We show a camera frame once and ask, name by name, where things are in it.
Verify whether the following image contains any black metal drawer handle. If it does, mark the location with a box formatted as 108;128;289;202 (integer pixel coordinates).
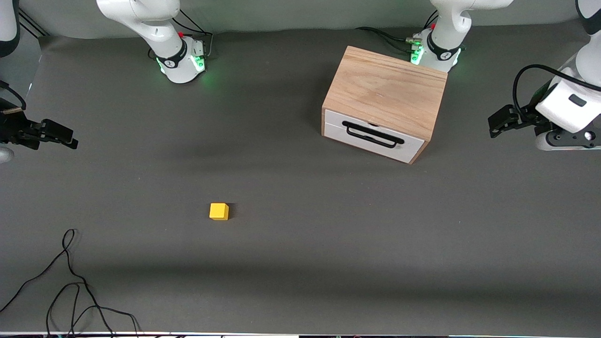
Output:
342;121;404;149

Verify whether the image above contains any dark grey table mat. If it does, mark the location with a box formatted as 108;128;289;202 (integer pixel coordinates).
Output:
0;19;601;335

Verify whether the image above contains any thin black loose cable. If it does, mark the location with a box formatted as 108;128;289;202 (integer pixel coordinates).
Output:
0;229;116;337
46;282;141;337

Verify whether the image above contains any wooden drawer cabinet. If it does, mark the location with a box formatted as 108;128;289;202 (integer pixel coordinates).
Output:
322;46;448;165

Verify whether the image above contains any white-fronted wooden drawer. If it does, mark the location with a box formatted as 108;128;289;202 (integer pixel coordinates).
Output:
324;109;426;164

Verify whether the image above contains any black left arm base cable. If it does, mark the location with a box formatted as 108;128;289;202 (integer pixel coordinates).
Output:
355;10;439;54

